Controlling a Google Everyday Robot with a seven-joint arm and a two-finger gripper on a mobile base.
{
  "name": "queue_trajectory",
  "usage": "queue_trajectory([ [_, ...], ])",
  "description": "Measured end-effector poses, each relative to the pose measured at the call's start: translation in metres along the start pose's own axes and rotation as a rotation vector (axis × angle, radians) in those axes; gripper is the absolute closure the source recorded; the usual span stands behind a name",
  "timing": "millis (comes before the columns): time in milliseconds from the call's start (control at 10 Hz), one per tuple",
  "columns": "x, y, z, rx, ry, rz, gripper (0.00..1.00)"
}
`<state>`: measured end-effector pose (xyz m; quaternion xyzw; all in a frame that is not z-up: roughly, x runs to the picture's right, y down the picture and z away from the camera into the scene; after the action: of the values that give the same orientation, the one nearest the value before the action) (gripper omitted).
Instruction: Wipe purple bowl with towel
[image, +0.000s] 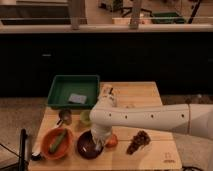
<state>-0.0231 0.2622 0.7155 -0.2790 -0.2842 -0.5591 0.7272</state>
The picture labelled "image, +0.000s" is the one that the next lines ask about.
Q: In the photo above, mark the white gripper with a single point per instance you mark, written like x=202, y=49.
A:
x=99, y=135

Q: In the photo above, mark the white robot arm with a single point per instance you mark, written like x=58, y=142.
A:
x=192, y=119

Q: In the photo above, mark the purple bowl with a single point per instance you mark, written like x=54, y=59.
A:
x=86, y=147

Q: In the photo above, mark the orange bowl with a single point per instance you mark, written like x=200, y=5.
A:
x=63, y=148

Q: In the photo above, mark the orange fruit toy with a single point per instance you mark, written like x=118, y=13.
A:
x=112, y=142

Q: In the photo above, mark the small green cup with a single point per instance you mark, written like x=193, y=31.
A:
x=84, y=118

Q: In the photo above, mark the metal cup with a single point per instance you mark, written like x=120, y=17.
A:
x=65, y=116

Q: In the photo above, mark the wooden block toy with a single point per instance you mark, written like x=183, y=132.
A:
x=106, y=89

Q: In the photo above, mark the grey sponge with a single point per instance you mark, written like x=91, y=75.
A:
x=76, y=98

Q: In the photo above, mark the green cucumber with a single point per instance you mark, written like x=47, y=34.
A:
x=54, y=146

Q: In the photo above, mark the green plastic tray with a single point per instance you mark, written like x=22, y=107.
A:
x=63, y=86

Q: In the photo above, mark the black pole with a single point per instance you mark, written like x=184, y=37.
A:
x=23, y=137

